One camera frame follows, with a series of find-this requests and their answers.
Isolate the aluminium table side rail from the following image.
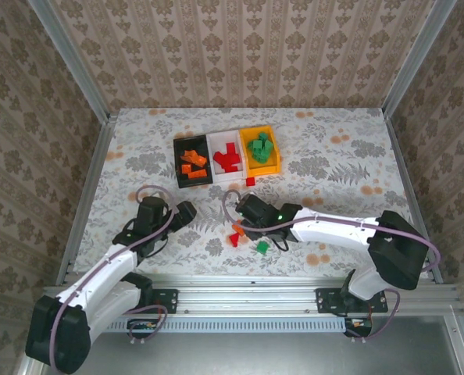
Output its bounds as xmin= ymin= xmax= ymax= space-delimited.
xmin=384 ymin=115 xmax=446 ymax=284
xmin=55 ymin=112 xmax=120 ymax=284

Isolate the grey metal sheet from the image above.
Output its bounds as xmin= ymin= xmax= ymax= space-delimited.
xmin=40 ymin=331 xmax=455 ymax=375

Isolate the black plastic bin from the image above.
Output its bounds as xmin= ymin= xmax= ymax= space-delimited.
xmin=172 ymin=134 xmax=214 ymax=190

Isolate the slotted grey cable duct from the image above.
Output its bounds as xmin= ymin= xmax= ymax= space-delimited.
xmin=98 ymin=316 xmax=376 ymax=334

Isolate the floral patterned table cover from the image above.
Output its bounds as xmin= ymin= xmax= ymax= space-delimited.
xmin=73 ymin=107 xmax=420 ymax=279

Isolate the white plastic bin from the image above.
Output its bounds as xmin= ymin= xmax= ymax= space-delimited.
xmin=206 ymin=130 xmax=248 ymax=184

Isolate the aluminium frame post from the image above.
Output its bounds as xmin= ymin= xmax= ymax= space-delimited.
xmin=382 ymin=0 xmax=450 ymax=118
xmin=27 ymin=0 xmax=112 ymax=122

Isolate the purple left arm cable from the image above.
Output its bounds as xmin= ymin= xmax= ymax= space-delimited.
xmin=50 ymin=185 xmax=177 ymax=374

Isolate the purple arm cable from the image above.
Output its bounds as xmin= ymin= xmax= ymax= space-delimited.
xmin=221 ymin=189 xmax=442 ymax=345
xmin=50 ymin=185 xmax=177 ymax=374

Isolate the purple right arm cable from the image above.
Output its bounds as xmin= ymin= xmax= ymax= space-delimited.
xmin=221 ymin=189 xmax=442 ymax=345

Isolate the yellow plastic bin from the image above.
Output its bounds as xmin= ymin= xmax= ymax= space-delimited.
xmin=237 ymin=124 xmax=283 ymax=177

